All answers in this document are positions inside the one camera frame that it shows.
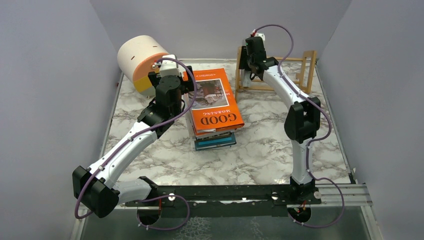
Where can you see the cream orange cylinder container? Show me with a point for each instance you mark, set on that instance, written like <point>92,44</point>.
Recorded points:
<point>136,58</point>

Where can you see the wooden book rack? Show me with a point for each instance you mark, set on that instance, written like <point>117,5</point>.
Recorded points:
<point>299,77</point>

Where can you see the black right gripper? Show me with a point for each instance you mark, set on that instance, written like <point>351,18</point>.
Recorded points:
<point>242,63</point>

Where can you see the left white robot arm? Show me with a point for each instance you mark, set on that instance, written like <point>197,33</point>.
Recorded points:
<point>96,188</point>

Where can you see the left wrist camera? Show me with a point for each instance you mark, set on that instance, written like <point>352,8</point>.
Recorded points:
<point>169,68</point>

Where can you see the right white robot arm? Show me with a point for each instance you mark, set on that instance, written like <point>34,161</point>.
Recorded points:
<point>302,120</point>

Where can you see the middle books in stack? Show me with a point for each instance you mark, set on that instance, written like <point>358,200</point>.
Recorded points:
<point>203,135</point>

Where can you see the orange Good Morning book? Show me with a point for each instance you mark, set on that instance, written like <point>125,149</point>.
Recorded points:
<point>214,108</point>

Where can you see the teal bottom book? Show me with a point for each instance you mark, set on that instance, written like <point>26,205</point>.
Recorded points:
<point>221,141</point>

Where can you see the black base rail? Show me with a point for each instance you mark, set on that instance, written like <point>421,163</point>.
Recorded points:
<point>216,201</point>

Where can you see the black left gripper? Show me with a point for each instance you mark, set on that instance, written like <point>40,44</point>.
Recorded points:
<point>187,86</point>

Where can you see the grey ianra book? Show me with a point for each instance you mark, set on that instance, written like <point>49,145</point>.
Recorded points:
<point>245,78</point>

